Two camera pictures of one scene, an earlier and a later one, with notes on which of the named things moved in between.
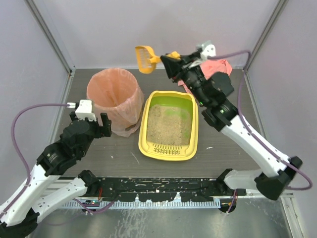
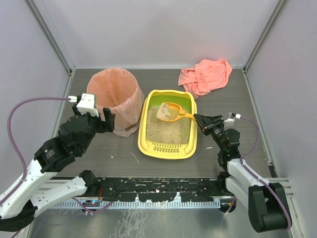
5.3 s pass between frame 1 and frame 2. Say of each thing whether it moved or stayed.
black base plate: stayed
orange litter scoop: moved
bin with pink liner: stayed
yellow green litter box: stayed
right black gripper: moved
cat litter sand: stayed
